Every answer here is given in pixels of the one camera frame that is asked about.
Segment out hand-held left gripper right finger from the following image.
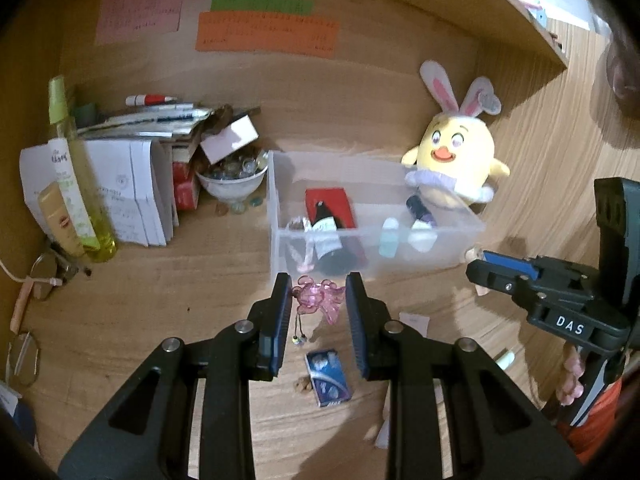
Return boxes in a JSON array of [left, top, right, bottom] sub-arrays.
[[345, 271, 586, 480]]

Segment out mint green stick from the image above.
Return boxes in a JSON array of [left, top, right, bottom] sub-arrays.
[[378, 216, 401, 259]]

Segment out orange cream tube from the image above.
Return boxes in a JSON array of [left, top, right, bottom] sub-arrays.
[[37, 181, 86, 258]]

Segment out round eyeglasses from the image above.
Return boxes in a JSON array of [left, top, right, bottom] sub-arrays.
[[5, 331, 41, 388]]

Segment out green paper note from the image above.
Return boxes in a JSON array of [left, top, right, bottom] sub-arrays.
[[210, 0, 314, 15]]

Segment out small white cardboard box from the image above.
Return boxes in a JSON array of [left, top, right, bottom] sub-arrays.
[[200, 115, 260, 165]]

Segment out folded eyeglasses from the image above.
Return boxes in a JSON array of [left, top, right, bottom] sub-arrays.
[[30, 245, 93, 302]]

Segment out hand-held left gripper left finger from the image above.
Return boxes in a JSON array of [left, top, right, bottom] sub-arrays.
[[57, 272, 293, 480]]

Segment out purple cosmetic bottle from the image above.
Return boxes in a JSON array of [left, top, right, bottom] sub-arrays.
[[406, 194, 438, 228]]

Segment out pink paper note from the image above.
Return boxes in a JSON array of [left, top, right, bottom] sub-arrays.
[[95, 0, 183, 46]]

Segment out pink white braided bracelet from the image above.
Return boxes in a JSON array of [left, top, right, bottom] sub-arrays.
[[287, 215, 316, 271]]

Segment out white product box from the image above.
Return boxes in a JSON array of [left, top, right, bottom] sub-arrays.
[[19, 140, 76, 241]]

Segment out white cable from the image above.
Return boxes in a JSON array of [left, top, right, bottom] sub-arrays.
[[0, 259, 63, 288]]

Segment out white pink paper packet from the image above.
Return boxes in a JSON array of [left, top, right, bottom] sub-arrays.
[[399, 311, 430, 339]]

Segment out orange cloth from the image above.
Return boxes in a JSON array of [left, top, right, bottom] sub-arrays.
[[557, 375, 626, 461]]

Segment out orange paper note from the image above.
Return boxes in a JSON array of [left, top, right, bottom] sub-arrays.
[[195, 11, 340, 59]]

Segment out clear plastic drawer box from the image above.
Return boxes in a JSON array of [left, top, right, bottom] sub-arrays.
[[266, 150, 487, 283]]

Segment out dark blue box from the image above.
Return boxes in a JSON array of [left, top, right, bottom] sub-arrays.
[[0, 380, 38, 456]]

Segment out folded white papers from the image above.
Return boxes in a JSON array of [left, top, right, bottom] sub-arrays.
[[85, 137, 180, 248]]

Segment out small blue box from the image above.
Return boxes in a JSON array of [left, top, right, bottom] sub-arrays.
[[305, 349, 351, 408]]

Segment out dark green spray bottle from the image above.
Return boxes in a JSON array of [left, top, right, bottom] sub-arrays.
[[310, 201, 358, 276]]

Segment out yellow green spray bottle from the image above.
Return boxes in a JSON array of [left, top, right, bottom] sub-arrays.
[[47, 75, 118, 264]]

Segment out red box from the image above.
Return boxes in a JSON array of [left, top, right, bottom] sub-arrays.
[[171, 145, 202, 212]]

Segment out wooden shelf board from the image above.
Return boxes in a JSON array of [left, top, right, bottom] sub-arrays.
[[457, 0, 571, 71]]

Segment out red packet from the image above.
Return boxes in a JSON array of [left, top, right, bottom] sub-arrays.
[[305, 187, 368, 273]]

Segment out beige stick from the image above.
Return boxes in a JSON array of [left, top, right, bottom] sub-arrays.
[[10, 280, 36, 335]]

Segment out pink crystal bear keychain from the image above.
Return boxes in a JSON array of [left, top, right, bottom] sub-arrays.
[[291, 276, 347, 348]]

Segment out dark brown round object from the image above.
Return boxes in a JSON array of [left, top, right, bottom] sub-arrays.
[[587, 35, 640, 148]]

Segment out person's right hand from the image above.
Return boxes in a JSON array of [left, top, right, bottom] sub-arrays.
[[557, 342, 586, 406]]

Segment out yellow chick plush toy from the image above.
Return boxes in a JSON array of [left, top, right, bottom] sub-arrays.
[[400, 60, 511, 211]]

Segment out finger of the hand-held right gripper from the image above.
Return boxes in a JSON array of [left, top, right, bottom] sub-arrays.
[[466, 259, 541, 309], [482, 251, 539, 279]]

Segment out red white marker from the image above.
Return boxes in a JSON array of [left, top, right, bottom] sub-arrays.
[[125, 92, 178, 107]]

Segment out stack of books and papers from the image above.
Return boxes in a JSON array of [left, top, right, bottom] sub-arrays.
[[75, 102, 263, 148]]

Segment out white bowl of stones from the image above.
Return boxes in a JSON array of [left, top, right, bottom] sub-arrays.
[[195, 149, 271, 206]]

